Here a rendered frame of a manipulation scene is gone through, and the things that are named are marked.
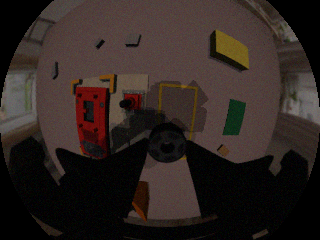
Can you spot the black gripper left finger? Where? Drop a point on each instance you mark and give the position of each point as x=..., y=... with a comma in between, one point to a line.
x=116, y=175

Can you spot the black rubber tyre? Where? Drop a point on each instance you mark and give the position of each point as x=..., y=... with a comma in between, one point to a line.
x=166, y=133

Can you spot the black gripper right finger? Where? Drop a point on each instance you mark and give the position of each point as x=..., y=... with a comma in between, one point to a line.
x=216, y=178

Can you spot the yellow flat block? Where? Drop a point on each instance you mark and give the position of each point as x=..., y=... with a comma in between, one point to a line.
x=224, y=47

